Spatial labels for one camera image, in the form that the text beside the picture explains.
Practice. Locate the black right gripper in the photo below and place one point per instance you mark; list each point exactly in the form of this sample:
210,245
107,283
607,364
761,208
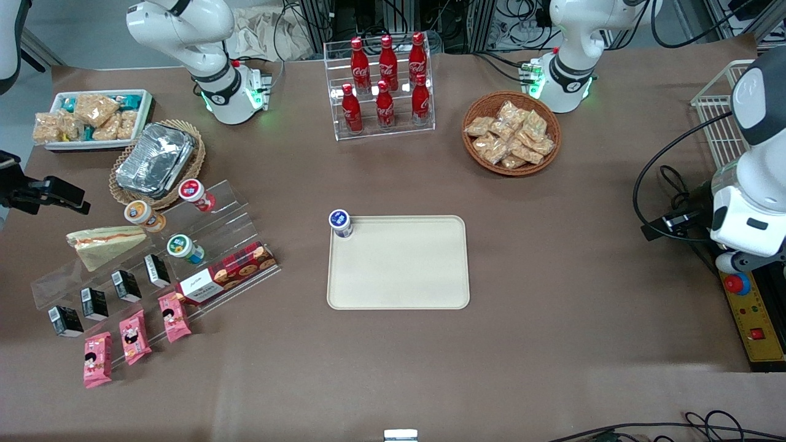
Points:
13,189

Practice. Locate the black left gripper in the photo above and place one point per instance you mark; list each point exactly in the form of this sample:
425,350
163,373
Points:
696,207

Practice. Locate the triangle sandwich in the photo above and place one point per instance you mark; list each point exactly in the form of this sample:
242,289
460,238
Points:
104,245

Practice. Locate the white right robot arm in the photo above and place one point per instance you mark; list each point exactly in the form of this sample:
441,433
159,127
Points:
216,80

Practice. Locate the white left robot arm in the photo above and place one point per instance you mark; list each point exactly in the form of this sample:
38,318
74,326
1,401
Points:
571,67

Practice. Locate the beige serving tray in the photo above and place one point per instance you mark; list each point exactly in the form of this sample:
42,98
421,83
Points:
399,264

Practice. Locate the clear-wrapped rice snack packet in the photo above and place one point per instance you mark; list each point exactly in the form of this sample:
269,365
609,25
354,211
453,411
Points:
503,130
128,124
95,109
70,126
46,127
543,146
513,161
479,127
511,112
535,124
107,130
491,148
527,152

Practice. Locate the teal snack packet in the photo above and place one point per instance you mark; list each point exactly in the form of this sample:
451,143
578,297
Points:
130,99
67,103
88,135

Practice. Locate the orange-lid small cup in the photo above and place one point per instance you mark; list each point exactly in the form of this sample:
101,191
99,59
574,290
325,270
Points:
142,215

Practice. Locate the silver foil container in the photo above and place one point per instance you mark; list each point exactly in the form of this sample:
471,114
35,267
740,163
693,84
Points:
153,159

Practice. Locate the small black carton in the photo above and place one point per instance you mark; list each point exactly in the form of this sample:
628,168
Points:
157,271
94,304
126,286
66,321

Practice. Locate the white plastic bin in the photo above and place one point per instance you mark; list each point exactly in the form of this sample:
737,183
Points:
144,116

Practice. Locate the yellow emergency stop box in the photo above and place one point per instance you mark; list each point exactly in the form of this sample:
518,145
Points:
758,331

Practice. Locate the green-lid small cup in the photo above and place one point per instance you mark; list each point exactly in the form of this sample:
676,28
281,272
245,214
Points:
183,248

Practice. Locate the red-lid small cup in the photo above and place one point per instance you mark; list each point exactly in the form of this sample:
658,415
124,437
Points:
196,194

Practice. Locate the oval wicker basket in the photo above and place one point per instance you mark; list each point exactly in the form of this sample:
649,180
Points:
196,159

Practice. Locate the pink snack pack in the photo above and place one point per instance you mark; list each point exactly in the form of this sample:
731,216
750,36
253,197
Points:
134,337
97,360
174,317

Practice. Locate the clear acrylic step display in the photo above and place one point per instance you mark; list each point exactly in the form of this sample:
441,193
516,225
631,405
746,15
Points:
233,212

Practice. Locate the red tartan cookie box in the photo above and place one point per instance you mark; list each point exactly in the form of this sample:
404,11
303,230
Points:
233,273

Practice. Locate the round wicker basket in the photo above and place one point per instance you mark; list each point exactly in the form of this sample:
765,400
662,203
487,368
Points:
473,156

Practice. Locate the beige crumpled cloth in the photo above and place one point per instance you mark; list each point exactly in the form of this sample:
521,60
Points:
258,34

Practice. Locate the red cola bottle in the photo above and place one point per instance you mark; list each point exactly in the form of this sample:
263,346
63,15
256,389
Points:
360,61
388,60
420,101
385,107
417,56
352,112

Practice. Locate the clear acrylic bottle rack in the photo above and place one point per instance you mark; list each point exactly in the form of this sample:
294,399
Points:
399,132

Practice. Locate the blue-lid small cup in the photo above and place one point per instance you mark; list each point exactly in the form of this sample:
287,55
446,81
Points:
340,221

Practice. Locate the grey metal frame bar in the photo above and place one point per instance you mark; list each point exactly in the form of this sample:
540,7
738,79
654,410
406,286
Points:
43,49

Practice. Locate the aluminium frame rail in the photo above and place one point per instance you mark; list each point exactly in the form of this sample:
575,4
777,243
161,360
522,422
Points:
743,21

